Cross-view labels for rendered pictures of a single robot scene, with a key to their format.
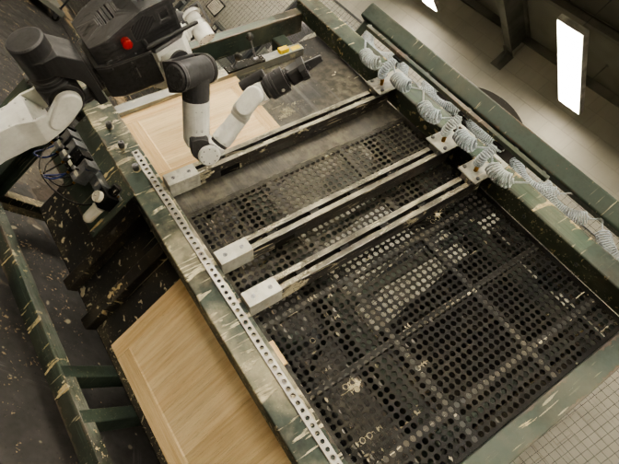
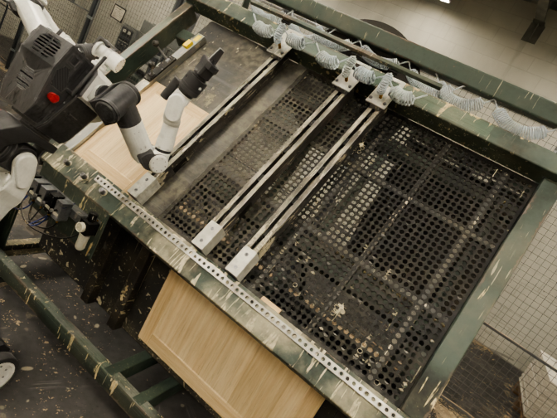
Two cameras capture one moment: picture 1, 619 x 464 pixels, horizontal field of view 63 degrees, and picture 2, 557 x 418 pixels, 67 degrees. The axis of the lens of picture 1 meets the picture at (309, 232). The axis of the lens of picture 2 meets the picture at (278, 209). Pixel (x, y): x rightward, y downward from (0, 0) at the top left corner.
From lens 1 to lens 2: 0.14 m
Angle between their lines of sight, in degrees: 6
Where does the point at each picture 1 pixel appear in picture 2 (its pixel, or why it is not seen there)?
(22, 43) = not seen: outside the picture
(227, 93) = (154, 99)
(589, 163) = (469, 41)
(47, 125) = (15, 188)
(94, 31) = (21, 96)
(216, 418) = (241, 366)
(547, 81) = not seen: outside the picture
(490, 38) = not seen: outside the picture
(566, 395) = (506, 260)
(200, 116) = (138, 135)
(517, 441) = (479, 310)
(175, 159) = (133, 172)
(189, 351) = (201, 321)
